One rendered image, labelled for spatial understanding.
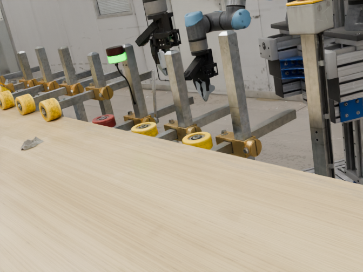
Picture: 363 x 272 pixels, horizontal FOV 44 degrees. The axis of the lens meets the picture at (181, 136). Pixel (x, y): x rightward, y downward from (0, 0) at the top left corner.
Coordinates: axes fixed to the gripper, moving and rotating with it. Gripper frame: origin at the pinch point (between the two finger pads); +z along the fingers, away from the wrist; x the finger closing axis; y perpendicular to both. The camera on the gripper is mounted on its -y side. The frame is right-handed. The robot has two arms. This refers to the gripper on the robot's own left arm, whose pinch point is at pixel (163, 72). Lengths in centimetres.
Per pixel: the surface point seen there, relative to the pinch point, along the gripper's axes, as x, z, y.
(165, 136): -19.2, 16.7, 8.4
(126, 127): -9.7, 17.3, -14.7
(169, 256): -83, 12, 49
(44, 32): 446, 12, -527
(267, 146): 172, 102, -36
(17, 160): -51, 12, -24
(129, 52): -5.5, -9.0, -8.6
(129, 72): -6.9, -2.5, -9.7
